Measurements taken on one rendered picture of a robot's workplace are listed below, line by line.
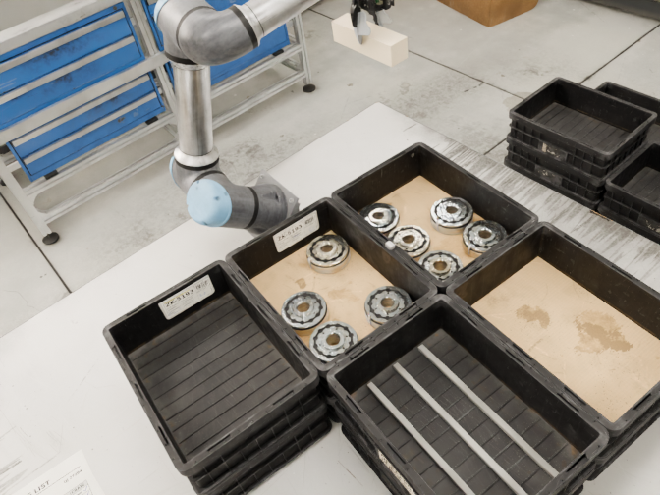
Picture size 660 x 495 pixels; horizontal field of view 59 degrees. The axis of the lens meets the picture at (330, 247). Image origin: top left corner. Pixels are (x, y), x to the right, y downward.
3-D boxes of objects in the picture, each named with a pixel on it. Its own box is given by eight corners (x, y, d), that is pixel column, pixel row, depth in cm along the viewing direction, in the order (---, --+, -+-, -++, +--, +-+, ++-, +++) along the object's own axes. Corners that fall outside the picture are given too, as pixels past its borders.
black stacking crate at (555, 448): (332, 406, 117) (323, 376, 109) (441, 325, 127) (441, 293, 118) (476, 580, 93) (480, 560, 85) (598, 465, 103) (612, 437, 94)
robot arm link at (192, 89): (191, 216, 155) (175, 11, 118) (168, 185, 164) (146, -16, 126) (231, 202, 161) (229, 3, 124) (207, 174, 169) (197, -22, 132)
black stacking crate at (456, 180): (334, 228, 151) (328, 195, 143) (420, 175, 161) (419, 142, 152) (441, 323, 127) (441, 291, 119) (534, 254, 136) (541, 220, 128)
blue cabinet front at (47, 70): (30, 181, 267) (-42, 72, 227) (165, 109, 294) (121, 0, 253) (32, 184, 266) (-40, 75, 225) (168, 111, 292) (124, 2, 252)
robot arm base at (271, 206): (247, 228, 169) (218, 225, 162) (258, 178, 166) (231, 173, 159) (279, 245, 159) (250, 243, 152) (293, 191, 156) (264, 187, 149)
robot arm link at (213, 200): (242, 239, 154) (198, 235, 144) (219, 209, 162) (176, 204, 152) (261, 201, 149) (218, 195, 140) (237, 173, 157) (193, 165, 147)
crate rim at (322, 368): (224, 263, 135) (221, 256, 133) (328, 201, 144) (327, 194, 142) (323, 381, 110) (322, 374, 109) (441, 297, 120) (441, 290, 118)
